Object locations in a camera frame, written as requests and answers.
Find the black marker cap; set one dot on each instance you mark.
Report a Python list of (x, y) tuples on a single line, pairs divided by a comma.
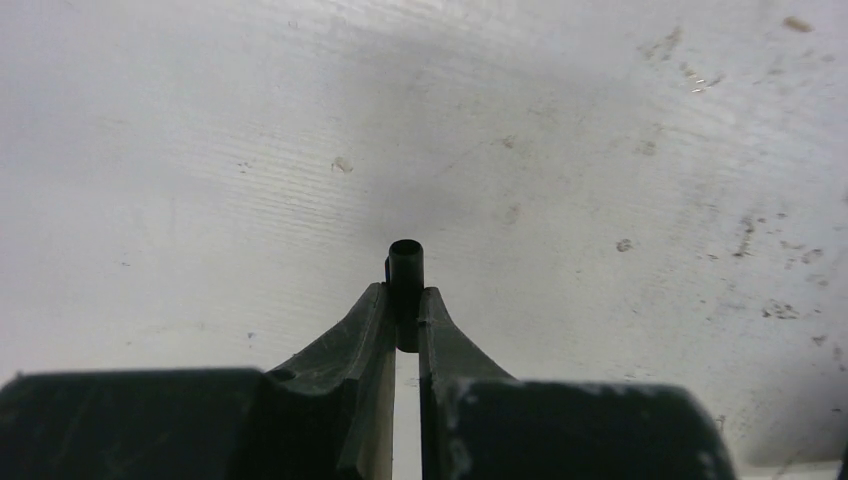
[(404, 272)]

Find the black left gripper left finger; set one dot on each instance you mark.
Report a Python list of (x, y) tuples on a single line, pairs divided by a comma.
[(326, 413)]

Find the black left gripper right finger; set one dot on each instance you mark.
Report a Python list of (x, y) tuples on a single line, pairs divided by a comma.
[(479, 422)]

